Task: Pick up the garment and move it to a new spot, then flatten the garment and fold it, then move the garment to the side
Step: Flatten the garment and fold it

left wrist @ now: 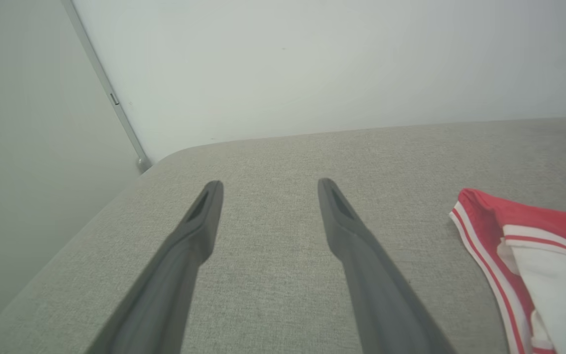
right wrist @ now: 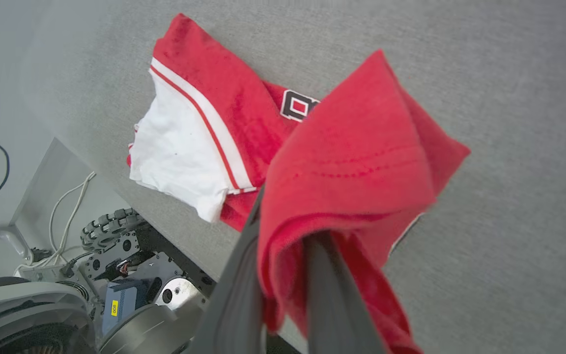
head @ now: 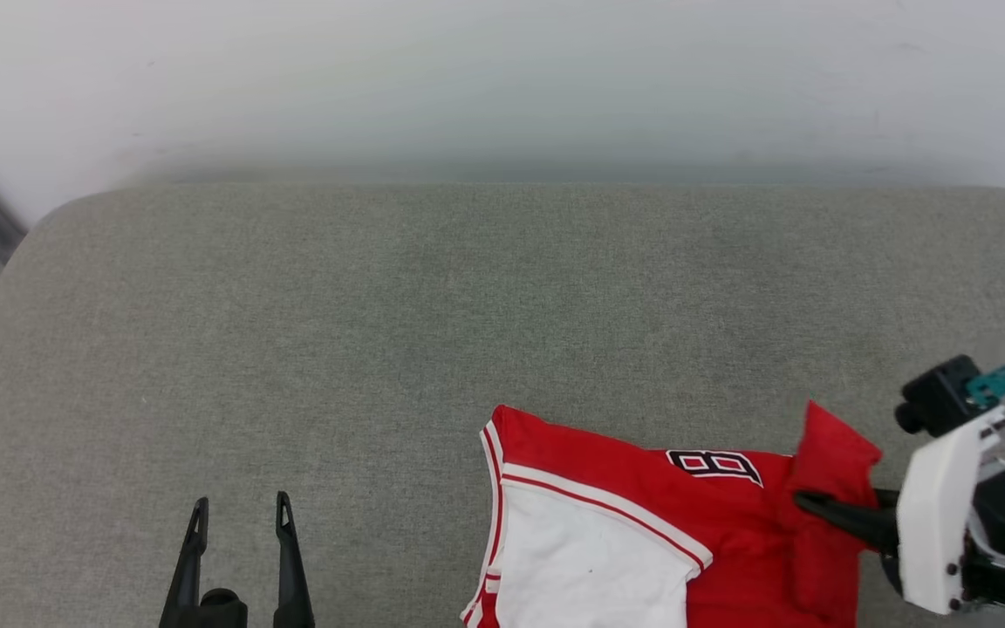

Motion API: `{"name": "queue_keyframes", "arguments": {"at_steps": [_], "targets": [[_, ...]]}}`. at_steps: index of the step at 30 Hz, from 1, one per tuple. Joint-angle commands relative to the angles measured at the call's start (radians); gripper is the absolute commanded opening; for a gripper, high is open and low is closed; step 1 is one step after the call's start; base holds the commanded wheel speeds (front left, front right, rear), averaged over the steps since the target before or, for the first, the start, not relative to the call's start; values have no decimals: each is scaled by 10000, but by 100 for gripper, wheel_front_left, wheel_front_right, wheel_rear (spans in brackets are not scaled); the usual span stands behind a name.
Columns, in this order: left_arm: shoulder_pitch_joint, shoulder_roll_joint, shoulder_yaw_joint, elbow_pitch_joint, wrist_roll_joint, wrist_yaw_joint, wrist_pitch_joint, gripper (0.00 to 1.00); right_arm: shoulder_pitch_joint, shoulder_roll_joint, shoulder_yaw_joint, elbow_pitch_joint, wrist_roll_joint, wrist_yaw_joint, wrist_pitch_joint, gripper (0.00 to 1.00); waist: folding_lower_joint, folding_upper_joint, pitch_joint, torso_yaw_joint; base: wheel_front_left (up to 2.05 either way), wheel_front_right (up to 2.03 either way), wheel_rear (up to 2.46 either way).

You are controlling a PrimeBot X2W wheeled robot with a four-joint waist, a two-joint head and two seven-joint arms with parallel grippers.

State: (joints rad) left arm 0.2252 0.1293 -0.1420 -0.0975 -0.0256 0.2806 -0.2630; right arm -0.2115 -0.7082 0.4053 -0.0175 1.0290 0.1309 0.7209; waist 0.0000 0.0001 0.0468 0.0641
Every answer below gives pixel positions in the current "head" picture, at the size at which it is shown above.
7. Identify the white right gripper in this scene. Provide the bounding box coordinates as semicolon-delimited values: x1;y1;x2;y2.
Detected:
795;406;1005;616

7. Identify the red and white jersey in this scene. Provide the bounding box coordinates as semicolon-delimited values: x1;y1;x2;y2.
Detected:
459;399;885;628

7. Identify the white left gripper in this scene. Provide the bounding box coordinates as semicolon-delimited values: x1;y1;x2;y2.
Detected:
158;491;316;628

